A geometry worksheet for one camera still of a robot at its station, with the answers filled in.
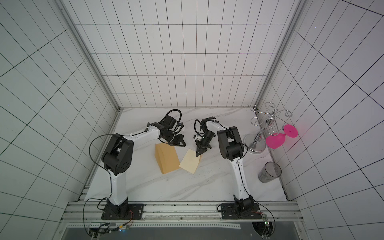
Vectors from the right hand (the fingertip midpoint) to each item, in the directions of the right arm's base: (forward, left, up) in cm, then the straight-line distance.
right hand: (199, 151), depth 96 cm
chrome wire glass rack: (+32, -49, +3) cm, 58 cm away
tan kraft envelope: (-6, +20, +2) cm, 21 cm away
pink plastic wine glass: (0, -42, +16) cm, 45 cm away
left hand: (-1, +10, +6) cm, 12 cm away
